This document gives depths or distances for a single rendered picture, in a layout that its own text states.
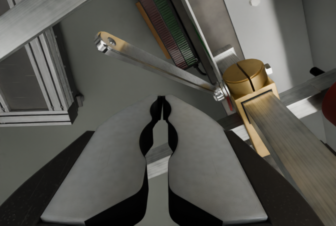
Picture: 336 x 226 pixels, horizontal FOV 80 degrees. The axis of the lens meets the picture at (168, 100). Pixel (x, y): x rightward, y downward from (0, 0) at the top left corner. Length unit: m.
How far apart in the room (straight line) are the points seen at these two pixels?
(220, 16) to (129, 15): 0.75
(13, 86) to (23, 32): 0.93
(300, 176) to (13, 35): 0.29
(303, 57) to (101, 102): 1.06
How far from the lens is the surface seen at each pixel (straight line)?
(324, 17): 0.50
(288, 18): 0.54
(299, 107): 0.31
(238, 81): 0.25
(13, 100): 1.23
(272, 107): 0.24
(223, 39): 0.40
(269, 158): 0.51
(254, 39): 0.51
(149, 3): 0.37
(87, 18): 1.14
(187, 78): 0.19
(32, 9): 0.25
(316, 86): 0.32
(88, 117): 1.40
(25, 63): 1.10
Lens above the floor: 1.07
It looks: 59 degrees down
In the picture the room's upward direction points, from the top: 176 degrees clockwise
